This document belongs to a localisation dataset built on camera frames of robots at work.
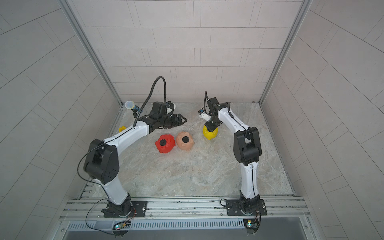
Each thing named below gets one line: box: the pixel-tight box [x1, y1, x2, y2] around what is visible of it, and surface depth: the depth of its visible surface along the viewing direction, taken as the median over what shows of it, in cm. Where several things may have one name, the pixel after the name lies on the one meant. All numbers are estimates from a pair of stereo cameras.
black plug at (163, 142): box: [159, 138, 167, 146], surface depth 86 cm
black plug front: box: [182, 136, 190, 143], surface depth 88 cm
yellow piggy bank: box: [202, 124, 219, 140], surface depth 94 cm
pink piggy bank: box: [176, 131, 194, 151], surface depth 88 cm
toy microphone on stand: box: [125, 100, 143, 118], surface depth 85 cm
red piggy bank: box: [155, 134, 176, 154], surface depth 87 cm
